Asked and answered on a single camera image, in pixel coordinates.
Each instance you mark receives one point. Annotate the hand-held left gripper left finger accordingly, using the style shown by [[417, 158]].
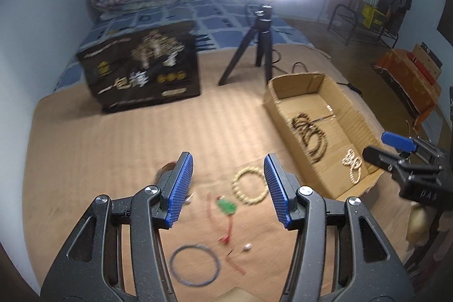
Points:
[[178, 188]]

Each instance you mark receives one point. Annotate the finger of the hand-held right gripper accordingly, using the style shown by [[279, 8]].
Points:
[[398, 142], [384, 158]]

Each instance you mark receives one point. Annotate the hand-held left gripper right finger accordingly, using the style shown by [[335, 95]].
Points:
[[278, 188]]

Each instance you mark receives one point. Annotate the cardboard box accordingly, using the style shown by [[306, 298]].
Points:
[[329, 167]]

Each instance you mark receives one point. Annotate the blue bangle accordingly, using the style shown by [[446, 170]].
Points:
[[176, 268]]

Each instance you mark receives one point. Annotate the person's right hand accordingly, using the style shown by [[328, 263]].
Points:
[[417, 222]]

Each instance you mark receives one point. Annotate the small silver bead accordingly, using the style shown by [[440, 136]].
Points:
[[246, 247]]

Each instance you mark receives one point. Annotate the red box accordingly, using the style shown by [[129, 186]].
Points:
[[423, 66]]

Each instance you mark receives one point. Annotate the wooden board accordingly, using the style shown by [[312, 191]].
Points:
[[430, 56]]

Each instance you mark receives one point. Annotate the black printed bag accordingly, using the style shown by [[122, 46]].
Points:
[[141, 72]]

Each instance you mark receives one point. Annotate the yellow crate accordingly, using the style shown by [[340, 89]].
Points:
[[373, 15]]

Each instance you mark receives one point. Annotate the dark window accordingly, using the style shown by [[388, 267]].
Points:
[[446, 12]]

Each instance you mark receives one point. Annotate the black tripod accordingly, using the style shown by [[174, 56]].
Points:
[[262, 36]]

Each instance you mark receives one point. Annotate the blue checkered bed sheet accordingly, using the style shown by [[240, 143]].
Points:
[[219, 19]]

